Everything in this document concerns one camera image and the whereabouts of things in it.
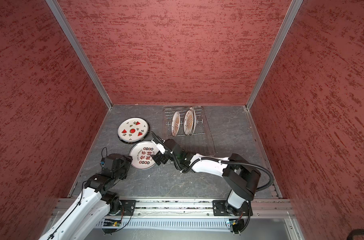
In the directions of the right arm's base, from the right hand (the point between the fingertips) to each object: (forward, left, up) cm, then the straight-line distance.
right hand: (156, 152), depth 81 cm
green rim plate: (+6, +13, -11) cm, 18 cm away
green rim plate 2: (+22, -22, +7) cm, 32 cm away
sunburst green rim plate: (+26, -19, -4) cm, 32 cm away
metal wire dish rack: (+11, -27, -12) cm, 31 cm away
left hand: (-3, +15, -6) cm, 16 cm away
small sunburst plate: (+24, -10, -5) cm, 27 cm away
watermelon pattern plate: (+22, +20, -9) cm, 32 cm away
